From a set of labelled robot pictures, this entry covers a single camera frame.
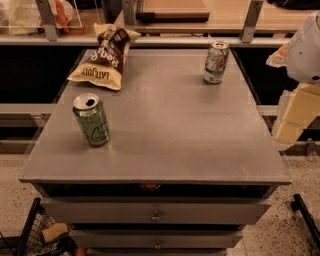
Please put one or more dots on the lower grey drawer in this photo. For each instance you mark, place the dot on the lower grey drawer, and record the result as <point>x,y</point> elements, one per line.
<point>156,239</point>

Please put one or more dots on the red object in cabinet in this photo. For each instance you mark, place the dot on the red object in cabinet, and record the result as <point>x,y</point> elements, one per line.
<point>150,187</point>

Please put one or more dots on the black frame bar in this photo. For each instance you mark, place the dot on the black frame bar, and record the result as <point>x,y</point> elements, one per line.
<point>298,205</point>

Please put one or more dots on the black wire basket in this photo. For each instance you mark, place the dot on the black wire basket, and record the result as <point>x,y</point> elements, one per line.
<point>31,242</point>

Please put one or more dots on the brown yellow chip bag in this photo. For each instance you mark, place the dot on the brown yellow chip bag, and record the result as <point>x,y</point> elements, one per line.
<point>104,67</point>

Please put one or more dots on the white green 7up can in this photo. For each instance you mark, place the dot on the white green 7up can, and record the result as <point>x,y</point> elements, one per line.
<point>216,61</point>

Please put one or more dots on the grey drawer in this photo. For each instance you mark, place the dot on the grey drawer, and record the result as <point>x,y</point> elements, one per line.
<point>215,211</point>
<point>156,239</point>

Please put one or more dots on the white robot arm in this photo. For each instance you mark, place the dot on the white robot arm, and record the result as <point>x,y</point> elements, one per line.
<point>301,58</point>

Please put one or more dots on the yellow sponge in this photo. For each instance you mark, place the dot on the yellow sponge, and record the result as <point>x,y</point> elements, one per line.
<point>55,231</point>

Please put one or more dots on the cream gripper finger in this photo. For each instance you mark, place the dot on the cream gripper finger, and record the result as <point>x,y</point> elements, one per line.
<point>296,110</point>
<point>279,57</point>

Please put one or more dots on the dark flat tray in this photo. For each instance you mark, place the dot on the dark flat tray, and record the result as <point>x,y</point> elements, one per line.
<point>150,11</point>

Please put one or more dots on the grey drawer cabinet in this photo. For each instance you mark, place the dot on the grey drawer cabinet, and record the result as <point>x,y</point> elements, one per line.
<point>168,127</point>

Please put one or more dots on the clear plastic container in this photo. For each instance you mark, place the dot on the clear plastic container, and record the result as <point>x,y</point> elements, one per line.
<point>22,17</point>

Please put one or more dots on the upper grey drawer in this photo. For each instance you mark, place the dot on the upper grey drawer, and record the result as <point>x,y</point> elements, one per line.
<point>215,211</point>

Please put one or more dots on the green soda can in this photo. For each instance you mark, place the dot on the green soda can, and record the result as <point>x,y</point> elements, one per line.
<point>89,112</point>

